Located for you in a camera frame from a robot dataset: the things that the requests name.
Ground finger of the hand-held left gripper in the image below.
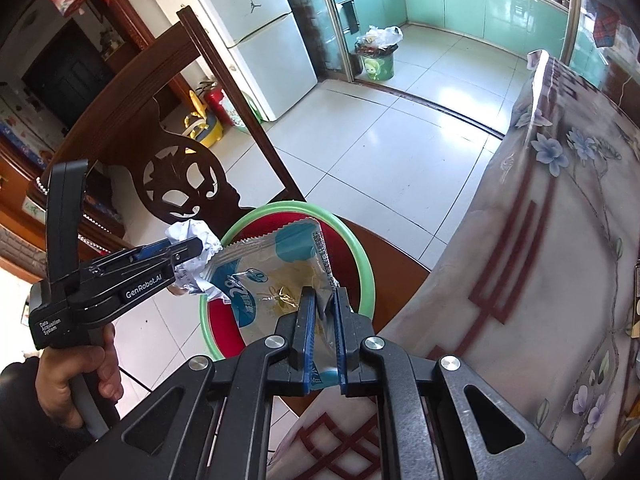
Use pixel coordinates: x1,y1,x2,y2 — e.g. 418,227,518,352
145,237,204,274
131,243,172,262

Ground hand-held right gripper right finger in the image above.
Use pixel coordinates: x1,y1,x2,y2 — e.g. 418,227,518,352
332,286,587,480

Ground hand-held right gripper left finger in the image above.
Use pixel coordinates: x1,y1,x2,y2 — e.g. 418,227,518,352
60,286,321,480

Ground white paper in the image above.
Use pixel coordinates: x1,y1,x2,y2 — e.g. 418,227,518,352
164,219,224,297

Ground blue white snack packet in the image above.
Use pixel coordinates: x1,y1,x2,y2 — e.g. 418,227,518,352
207,215,351,392

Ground red bin with green rim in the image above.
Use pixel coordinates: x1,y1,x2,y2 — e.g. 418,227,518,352
199,201,376,361

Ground person's left hand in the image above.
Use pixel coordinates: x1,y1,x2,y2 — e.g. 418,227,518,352
37,317,124,431

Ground carved wooden chair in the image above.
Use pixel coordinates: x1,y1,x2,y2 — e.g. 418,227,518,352
49,5,432,416

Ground yellow plastic toy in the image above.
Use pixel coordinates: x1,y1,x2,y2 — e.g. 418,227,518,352
182,90,225,149

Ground red fire extinguisher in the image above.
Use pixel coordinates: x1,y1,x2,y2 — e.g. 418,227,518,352
202,85,232,127

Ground green plastic bottle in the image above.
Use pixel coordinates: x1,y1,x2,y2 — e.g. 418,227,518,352
222,92,264,134

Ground black television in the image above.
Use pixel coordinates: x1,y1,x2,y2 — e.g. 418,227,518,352
22,22,117,117

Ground floral tablecloth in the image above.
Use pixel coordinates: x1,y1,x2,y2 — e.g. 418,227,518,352
267,50,640,480

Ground white refrigerator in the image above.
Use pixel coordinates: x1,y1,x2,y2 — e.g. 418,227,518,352
165,0,319,122

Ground dark wooden cabinet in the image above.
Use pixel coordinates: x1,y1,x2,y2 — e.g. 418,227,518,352
0,0,173,253

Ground green kitchen bin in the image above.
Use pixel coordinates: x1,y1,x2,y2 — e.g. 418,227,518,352
355,42,399,83

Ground glass sliding door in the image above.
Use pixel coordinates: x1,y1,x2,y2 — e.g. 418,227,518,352
280,0,362,87

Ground clear plastic bag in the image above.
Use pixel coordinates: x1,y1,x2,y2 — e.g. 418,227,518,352
357,25,404,52

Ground teal kitchen cabinets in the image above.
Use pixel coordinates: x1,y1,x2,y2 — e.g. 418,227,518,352
327,0,571,59

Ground plaid hanging cloth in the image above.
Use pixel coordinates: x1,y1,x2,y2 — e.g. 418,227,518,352
592,2,622,49

